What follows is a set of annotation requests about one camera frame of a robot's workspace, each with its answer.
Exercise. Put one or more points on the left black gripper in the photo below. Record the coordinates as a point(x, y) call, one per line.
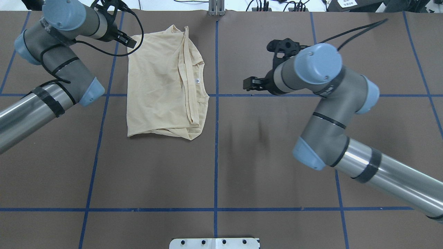
point(114, 33)

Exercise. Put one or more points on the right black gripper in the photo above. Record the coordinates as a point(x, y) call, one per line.
point(269, 85)

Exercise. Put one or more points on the beige long-sleeve graphic shirt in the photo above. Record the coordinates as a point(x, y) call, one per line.
point(166, 94)

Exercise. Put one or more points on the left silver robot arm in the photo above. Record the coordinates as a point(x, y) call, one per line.
point(48, 44)

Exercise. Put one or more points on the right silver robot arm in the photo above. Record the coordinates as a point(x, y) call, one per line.
point(344, 94)

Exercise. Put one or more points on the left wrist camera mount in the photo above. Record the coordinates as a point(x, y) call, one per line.
point(103, 6)

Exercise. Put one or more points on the aluminium frame post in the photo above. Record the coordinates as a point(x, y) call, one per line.
point(216, 7)

